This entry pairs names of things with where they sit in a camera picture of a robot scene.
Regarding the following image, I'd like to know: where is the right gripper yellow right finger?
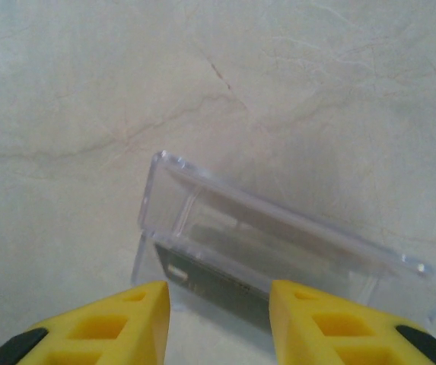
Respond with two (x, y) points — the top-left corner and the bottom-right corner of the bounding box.
(269, 279), (436, 365)

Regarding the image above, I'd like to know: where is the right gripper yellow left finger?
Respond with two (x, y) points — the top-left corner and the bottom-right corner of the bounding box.
(0, 280), (171, 365)

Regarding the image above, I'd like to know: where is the clear plastic card box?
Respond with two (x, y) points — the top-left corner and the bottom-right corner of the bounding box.
(130, 150), (436, 335)

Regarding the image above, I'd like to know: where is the dark credit card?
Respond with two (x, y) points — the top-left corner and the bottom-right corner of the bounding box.
(152, 241), (272, 332)

